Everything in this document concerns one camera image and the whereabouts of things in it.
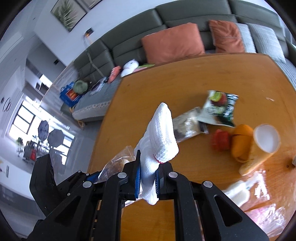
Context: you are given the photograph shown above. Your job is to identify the clear bag with blue item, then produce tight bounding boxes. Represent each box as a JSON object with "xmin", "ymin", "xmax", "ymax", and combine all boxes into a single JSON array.
[{"xmin": 223, "ymin": 171, "xmax": 270, "ymax": 211}]

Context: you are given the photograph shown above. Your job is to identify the green hat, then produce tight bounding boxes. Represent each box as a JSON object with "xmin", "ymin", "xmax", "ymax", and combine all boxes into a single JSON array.
[{"xmin": 73, "ymin": 80, "xmax": 88, "ymax": 94}]

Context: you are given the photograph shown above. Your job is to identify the paper cup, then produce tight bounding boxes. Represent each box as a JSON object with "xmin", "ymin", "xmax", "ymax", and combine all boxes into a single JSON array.
[{"xmin": 239, "ymin": 124, "xmax": 281, "ymax": 176}]

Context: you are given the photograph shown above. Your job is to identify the orange round fruit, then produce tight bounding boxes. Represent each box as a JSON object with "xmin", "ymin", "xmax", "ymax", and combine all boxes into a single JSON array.
[{"xmin": 231, "ymin": 124, "xmax": 253, "ymax": 163}]

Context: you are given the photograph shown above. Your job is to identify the pink plush toy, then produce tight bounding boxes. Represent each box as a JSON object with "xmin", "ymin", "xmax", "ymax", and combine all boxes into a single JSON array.
[{"xmin": 108, "ymin": 66, "xmax": 121, "ymax": 83}]

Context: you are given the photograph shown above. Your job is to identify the green snack packet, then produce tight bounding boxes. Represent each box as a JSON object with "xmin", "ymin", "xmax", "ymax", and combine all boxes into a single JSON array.
[{"xmin": 197, "ymin": 90, "xmax": 239, "ymax": 128}]

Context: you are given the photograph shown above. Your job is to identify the framed plant picture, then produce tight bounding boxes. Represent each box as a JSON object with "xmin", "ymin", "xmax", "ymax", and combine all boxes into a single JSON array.
[{"xmin": 51, "ymin": 0, "xmax": 101, "ymax": 32}]

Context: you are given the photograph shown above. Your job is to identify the red item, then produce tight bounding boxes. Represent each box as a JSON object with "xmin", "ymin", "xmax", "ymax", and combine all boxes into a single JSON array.
[{"xmin": 211, "ymin": 129, "xmax": 231, "ymax": 151}]

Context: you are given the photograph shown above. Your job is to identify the pink and green books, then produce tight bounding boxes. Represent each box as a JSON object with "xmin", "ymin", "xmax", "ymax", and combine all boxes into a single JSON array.
[{"xmin": 136, "ymin": 64, "xmax": 154, "ymax": 71}]

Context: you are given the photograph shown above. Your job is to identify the blue shopping bag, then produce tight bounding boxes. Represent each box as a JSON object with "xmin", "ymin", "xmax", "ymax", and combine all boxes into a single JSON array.
[{"xmin": 60, "ymin": 82, "xmax": 83, "ymax": 108}]

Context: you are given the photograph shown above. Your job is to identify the silver snack packet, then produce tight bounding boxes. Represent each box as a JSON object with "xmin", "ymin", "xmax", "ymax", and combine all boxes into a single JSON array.
[{"xmin": 173, "ymin": 107, "xmax": 209, "ymax": 143}]

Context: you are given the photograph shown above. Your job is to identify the large orange cushion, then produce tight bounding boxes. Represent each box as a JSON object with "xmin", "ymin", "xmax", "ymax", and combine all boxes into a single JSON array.
[{"xmin": 141, "ymin": 23, "xmax": 205, "ymax": 64}]

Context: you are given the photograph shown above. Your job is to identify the white plush toy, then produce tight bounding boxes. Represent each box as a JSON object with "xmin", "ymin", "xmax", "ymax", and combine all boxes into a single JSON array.
[{"xmin": 120, "ymin": 59, "xmax": 139, "ymax": 78}]

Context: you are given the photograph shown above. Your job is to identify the grey quilted sofa cover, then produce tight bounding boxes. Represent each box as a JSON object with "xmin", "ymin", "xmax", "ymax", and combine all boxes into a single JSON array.
[{"xmin": 72, "ymin": 76, "xmax": 121, "ymax": 123}]

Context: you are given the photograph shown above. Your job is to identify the bread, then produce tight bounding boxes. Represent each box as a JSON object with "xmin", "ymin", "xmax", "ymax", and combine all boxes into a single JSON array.
[{"xmin": 95, "ymin": 146, "xmax": 136, "ymax": 183}]

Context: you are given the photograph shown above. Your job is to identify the small orange cushion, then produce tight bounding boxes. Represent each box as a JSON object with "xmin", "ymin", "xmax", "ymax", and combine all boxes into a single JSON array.
[{"xmin": 209, "ymin": 20, "xmax": 245, "ymax": 53}]

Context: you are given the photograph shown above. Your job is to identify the pink shredded paper bag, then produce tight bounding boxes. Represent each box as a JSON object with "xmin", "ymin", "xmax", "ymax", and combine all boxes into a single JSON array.
[{"xmin": 245, "ymin": 203, "xmax": 288, "ymax": 238}]

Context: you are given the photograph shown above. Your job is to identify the green leather sofa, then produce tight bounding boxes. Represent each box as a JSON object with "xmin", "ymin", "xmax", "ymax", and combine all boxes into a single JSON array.
[{"xmin": 60, "ymin": 1, "xmax": 295, "ymax": 122}]

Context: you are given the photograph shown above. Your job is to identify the grey striped cushion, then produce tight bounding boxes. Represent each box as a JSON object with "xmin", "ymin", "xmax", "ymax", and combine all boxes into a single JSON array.
[{"xmin": 236, "ymin": 23, "xmax": 286, "ymax": 63}]

